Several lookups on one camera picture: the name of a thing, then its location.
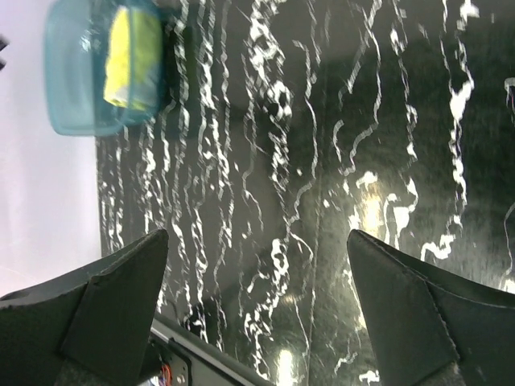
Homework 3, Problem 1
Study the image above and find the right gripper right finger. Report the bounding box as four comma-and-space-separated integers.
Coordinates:
347, 229, 514, 385

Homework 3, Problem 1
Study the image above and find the grey yellow frog towel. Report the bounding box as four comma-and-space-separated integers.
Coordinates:
103, 6, 163, 111

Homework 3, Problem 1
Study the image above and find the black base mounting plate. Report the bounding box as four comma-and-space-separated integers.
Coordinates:
140, 314, 270, 386

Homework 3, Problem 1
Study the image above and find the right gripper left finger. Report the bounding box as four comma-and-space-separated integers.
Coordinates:
1, 229, 168, 385

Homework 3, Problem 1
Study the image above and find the blue transparent plastic container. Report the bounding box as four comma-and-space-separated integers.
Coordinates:
43, 1, 165, 137

